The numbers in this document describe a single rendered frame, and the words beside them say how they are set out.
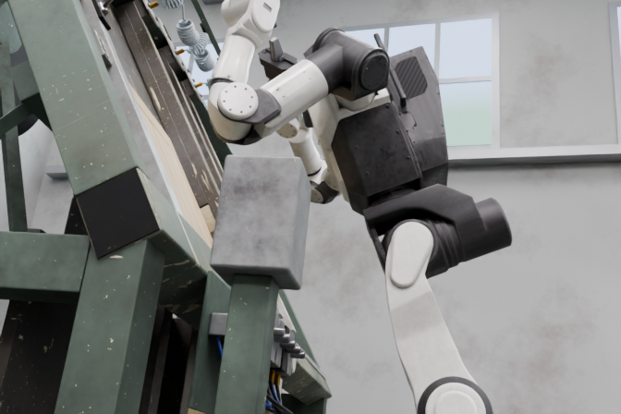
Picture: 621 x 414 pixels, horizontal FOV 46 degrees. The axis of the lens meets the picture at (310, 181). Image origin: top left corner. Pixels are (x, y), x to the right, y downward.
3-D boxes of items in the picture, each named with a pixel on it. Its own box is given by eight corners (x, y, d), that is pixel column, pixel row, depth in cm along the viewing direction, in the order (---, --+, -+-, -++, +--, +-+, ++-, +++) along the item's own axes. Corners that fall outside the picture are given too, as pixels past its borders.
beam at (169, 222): (95, 262, 108) (163, 230, 108) (73, 195, 112) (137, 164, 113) (310, 407, 309) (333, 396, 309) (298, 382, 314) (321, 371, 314)
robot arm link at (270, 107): (239, 165, 148) (321, 108, 156) (247, 140, 136) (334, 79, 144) (205, 123, 150) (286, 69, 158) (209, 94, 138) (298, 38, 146)
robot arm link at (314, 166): (299, 127, 214) (316, 172, 227) (280, 151, 209) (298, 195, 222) (329, 135, 208) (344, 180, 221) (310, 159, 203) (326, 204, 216)
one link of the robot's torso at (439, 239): (452, 274, 162) (432, 227, 167) (454, 257, 150) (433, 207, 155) (397, 294, 162) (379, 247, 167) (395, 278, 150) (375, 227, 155)
